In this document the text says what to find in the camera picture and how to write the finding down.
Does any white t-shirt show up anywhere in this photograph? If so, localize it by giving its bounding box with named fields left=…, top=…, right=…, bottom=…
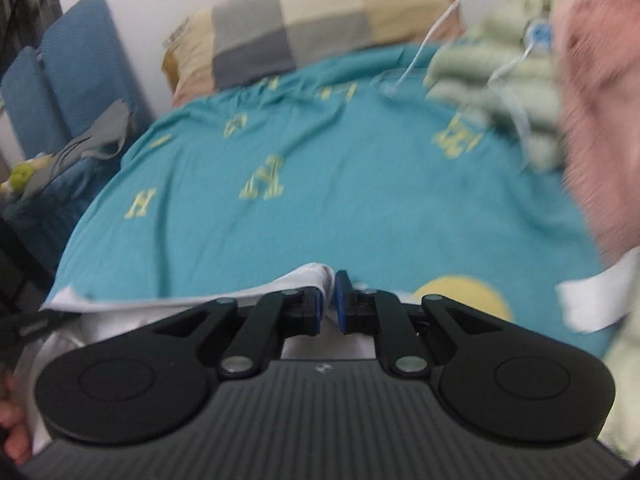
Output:
left=14, top=263, right=375, bottom=455

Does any person's left hand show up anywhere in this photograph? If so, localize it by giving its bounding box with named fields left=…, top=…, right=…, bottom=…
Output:
left=0, top=370, right=32, bottom=465

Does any yellow green plush toy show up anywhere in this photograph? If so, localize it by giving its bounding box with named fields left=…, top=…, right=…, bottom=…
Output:
left=1, top=154, right=53, bottom=200

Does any teal patterned bed sheet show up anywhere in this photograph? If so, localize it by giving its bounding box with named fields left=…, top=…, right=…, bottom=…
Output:
left=54, top=44, right=613, bottom=356

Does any blue covered chair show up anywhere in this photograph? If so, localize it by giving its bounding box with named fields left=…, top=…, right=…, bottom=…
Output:
left=1, top=47, right=70, bottom=159
left=39, top=0, right=152, bottom=153

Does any grey folded cloth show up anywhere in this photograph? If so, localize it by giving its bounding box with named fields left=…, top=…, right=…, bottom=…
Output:
left=22, top=100, right=134, bottom=197

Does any plaid pillow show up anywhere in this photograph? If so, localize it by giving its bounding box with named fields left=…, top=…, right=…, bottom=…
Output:
left=163, top=0, right=463, bottom=106

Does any window with metal grille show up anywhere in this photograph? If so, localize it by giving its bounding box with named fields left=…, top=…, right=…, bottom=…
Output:
left=0, top=0, right=62, bottom=75

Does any green and pink blanket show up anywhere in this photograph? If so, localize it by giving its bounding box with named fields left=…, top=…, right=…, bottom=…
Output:
left=425, top=0, right=639, bottom=462

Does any white charging cable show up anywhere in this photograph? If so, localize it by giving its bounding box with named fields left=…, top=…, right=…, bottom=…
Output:
left=382, top=0, right=464, bottom=99

